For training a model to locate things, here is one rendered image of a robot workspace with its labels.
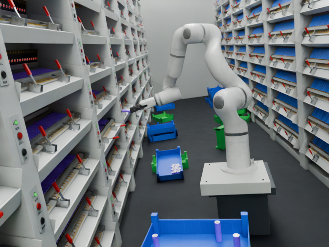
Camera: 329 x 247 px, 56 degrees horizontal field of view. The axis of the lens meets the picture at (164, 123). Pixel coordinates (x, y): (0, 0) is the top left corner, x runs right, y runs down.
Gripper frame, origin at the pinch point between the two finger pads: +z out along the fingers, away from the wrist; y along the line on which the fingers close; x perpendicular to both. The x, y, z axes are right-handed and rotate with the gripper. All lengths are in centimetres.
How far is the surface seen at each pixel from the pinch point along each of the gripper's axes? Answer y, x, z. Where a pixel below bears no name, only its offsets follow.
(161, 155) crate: -56, 54, 2
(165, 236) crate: 104, 26, -11
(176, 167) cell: -31, 59, -9
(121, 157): 1.8, 26.2, 18.6
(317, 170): -1, 82, -99
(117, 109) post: -17.3, -1.1, 13.2
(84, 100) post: 53, -20, 11
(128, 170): -17, 43, 23
